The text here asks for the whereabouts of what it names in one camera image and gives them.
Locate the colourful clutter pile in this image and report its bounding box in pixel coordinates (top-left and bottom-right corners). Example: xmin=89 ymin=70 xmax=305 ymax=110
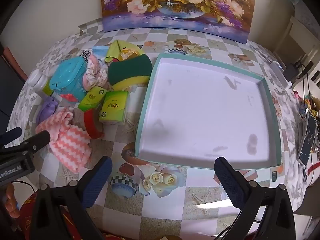
xmin=294 ymin=92 xmax=320 ymax=117

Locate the yellow-green cloth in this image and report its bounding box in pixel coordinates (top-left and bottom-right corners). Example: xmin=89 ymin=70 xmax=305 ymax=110
xmin=104 ymin=40 xmax=146 ymax=64

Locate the black and white scrunchie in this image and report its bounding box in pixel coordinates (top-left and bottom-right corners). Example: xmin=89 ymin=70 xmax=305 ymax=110
xmin=79 ymin=49 xmax=92 ymax=62

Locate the pink frilly cloth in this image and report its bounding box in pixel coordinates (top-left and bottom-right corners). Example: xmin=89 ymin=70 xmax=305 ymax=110
xmin=82 ymin=54 xmax=109 ymax=91

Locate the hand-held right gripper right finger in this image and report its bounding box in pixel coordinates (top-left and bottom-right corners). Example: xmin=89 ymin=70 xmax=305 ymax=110
xmin=214 ymin=156 xmax=300 ymax=240

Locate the light blue cloth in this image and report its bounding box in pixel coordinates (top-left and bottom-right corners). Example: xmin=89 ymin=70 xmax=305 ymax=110
xmin=91 ymin=45 xmax=110 ymax=60

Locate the dark cabinet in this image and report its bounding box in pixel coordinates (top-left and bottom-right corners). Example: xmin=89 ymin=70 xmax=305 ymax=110
xmin=0 ymin=41 xmax=28 ymax=130

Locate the person's left hand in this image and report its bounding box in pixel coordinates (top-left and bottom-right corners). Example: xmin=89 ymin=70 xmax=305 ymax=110
xmin=0 ymin=182 xmax=21 ymax=219

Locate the white power strip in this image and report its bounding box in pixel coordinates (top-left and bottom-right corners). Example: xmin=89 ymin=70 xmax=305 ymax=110
xmin=270 ymin=60 xmax=293 ymax=88

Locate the green and yellow sponge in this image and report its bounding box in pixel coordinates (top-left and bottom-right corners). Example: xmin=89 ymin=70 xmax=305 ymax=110
xmin=107 ymin=54 xmax=153 ymax=92

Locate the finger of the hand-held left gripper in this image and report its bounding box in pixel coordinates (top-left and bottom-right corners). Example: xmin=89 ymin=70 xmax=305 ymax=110
xmin=0 ymin=130 xmax=51 ymax=157
xmin=0 ymin=127 xmax=22 ymax=147

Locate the orange round sponge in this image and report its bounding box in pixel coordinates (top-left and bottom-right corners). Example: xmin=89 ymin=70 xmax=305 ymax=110
xmin=118 ymin=48 xmax=140 ymax=62

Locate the teal plastic box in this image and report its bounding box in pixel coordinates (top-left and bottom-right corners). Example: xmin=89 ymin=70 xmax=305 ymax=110
xmin=49 ymin=56 xmax=88 ymax=102

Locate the black power adapter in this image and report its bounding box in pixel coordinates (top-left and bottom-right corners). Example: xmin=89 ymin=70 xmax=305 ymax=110
xmin=282 ymin=64 xmax=299 ymax=82

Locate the black cable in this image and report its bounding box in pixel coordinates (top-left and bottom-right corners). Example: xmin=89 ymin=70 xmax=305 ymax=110
xmin=299 ymin=60 xmax=312 ymax=102

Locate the green tissue pack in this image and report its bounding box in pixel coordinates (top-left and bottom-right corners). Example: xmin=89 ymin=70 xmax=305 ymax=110
xmin=77 ymin=85 xmax=108 ymax=112
xmin=99 ymin=90 xmax=129 ymax=125

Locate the red ring band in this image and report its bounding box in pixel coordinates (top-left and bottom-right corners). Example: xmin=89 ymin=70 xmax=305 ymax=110
xmin=83 ymin=109 xmax=105 ymax=140

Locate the pink zigzag cloth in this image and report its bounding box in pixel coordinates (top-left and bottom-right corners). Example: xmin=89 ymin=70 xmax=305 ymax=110
xmin=35 ymin=109 xmax=92 ymax=173

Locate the flower painting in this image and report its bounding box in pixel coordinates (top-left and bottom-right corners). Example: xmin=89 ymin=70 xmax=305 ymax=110
xmin=100 ymin=0 xmax=257 ymax=45

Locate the white bottle with green label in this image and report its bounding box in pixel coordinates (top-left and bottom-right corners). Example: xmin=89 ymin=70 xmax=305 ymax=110
xmin=27 ymin=69 xmax=62 ymax=103

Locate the purple tissue packet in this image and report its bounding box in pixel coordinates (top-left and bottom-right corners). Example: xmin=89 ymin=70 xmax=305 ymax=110
xmin=37 ymin=97 xmax=59 ymax=125

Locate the teal shallow tray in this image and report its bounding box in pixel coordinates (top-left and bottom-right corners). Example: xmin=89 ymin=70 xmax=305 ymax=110
xmin=135 ymin=53 xmax=282 ymax=170

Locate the dark flat device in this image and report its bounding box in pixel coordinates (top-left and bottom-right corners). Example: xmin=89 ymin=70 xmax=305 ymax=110
xmin=299 ymin=111 xmax=319 ymax=165

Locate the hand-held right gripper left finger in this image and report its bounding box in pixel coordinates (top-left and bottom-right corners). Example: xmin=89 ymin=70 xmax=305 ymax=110
xmin=29 ymin=156 xmax=113 ymax=240

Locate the red patterned garment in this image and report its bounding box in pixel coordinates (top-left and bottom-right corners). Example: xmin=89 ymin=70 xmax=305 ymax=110
xmin=17 ymin=192 xmax=105 ymax=240

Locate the white shelf unit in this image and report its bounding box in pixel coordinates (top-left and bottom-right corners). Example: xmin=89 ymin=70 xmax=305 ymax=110
xmin=275 ymin=15 xmax=320 ymax=63

